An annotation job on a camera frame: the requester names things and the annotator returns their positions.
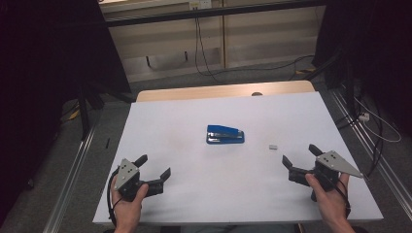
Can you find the grey strip of staples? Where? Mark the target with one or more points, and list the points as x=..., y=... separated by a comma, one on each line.
x=273, y=147

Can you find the light wooden table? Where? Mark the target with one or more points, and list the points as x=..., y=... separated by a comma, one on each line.
x=194, y=93

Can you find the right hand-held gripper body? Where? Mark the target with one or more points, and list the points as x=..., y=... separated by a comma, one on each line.
x=333, y=162

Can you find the black curtain with stand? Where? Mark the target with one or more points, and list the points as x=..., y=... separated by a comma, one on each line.
x=382, y=48

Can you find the small black stick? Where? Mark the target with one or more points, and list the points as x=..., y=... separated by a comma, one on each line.
x=107, y=143

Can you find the white power plug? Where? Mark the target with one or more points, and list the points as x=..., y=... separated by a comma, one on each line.
x=364, y=116

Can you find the black horizontal bar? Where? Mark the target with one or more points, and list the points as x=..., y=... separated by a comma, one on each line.
x=210, y=13

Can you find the large black curtain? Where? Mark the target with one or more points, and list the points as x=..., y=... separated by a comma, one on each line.
x=42, y=81

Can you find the black stand legs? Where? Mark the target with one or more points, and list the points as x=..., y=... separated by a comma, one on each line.
x=85, y=113

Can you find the black wall bracket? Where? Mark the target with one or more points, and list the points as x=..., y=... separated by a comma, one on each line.
x=186, y=55
x=148, y=61

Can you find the white wall socket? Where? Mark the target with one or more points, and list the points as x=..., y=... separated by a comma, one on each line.
x=200, y=4

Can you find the aluminium floor rail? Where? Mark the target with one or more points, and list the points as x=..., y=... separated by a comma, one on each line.
x=69, y=181
x=369, y=142

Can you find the blue stapler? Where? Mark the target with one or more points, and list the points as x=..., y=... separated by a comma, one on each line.
x=225, y=134

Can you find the white table cover board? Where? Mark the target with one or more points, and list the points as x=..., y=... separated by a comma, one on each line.
x=200, y=187

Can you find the person's left hand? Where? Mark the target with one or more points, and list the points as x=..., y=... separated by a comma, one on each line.
x=128, y=213

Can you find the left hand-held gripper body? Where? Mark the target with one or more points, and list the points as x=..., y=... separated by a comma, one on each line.
x=128, y=174

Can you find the person's right hand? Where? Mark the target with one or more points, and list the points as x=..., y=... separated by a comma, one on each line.
x=333, y=204

